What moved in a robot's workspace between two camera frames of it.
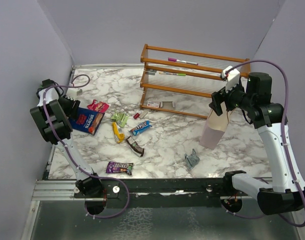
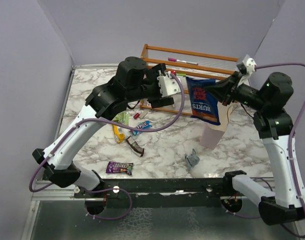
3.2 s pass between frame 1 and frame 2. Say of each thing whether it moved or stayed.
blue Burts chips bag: moved
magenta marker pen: stayed
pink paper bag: stayed
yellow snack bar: stayed
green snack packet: stayed
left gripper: moved
